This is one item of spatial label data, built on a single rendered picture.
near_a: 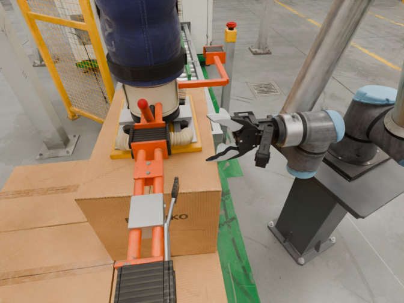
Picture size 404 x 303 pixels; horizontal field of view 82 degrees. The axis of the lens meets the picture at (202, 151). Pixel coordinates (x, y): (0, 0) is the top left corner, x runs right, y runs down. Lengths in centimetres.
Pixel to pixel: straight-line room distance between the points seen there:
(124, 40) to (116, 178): 37
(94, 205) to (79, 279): 40
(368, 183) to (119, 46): 99
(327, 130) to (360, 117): 39
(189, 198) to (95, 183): 27
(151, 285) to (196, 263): 61
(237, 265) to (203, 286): 65
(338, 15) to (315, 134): 29
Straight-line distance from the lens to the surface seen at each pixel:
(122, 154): 77
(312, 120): 66
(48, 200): 133
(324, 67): 75
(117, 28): 67
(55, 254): 115
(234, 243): 163
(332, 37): 74
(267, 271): 160
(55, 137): 244
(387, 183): 117
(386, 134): 96
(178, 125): 83
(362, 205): 103
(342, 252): 183
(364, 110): 105
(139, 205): 46
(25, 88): 222
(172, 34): 68
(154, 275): 39
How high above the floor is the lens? 146
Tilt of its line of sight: 43 degrees down
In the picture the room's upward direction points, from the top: straight up
